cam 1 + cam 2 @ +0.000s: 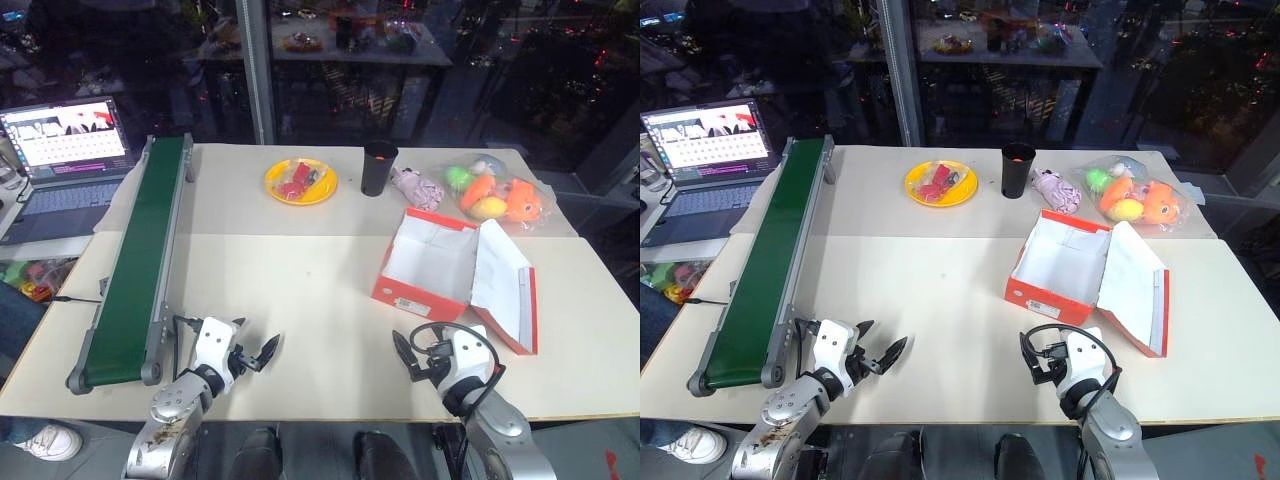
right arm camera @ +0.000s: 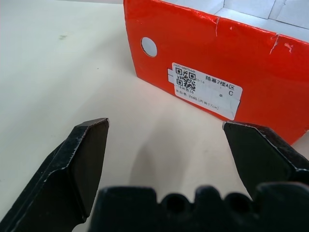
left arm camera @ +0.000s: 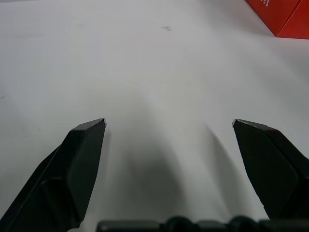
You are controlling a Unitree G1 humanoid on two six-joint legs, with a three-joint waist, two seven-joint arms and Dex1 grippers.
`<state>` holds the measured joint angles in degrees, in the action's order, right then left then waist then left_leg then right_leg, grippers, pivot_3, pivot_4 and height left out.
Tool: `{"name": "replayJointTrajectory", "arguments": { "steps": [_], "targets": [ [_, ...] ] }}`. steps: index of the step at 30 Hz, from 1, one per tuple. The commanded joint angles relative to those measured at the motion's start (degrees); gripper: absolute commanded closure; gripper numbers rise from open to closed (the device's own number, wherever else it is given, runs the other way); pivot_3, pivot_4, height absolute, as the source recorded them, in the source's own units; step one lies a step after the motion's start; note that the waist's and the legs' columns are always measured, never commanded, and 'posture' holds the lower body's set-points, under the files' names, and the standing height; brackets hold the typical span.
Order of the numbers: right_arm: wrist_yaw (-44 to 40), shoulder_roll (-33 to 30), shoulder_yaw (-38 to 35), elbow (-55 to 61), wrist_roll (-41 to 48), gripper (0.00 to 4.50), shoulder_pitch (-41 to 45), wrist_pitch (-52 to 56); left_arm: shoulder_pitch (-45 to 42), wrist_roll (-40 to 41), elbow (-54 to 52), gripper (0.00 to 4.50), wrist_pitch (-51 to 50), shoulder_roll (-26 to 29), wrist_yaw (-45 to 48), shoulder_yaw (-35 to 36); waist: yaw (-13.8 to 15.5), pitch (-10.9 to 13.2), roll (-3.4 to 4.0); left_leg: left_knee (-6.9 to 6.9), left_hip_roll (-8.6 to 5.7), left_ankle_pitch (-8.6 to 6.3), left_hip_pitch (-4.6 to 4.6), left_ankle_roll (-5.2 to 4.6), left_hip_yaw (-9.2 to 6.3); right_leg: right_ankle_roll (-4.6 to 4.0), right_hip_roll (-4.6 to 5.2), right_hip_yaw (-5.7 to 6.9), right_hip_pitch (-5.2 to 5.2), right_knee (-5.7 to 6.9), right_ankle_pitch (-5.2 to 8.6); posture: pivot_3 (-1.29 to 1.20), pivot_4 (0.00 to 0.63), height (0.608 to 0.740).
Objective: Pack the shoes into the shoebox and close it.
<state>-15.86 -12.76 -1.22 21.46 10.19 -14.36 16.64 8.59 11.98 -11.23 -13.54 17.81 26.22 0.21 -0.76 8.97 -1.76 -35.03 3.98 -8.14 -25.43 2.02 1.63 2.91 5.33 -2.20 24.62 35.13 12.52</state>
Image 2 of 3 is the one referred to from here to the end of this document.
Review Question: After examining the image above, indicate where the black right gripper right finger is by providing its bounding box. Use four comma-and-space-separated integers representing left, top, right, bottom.
222, 121, 309, 191

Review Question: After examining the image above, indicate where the white printed shipping label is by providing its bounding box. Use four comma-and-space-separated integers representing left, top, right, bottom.
167, 62, 242, 120

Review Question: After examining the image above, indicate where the orange cardboard shoe box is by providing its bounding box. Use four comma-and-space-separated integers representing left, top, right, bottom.
123, 0, 309, 146

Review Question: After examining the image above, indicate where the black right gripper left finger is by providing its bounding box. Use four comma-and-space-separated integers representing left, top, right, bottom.
0, 117, 110, 232

